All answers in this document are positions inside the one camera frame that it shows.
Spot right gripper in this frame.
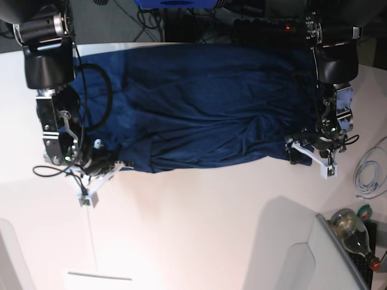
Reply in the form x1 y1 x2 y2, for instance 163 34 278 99
81 147 119 176

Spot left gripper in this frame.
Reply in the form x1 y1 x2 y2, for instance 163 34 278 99
288 132 346 165

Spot dark blue t-shirt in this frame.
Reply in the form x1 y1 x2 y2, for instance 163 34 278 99
71 45 319 173

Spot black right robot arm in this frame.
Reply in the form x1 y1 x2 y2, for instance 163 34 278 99
1 1 124 177

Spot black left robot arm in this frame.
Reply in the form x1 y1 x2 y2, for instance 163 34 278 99
285 1 386 167

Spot green tape roll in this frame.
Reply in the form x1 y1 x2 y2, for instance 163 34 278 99
357 204 372 221

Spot clear plastic bottle red cap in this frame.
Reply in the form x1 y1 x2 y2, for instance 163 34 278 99
330 208 381 271

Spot blue box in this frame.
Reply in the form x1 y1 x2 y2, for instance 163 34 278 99
135 0 218 9

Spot black cables on floor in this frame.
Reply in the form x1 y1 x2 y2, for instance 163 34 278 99
132 5 166 42

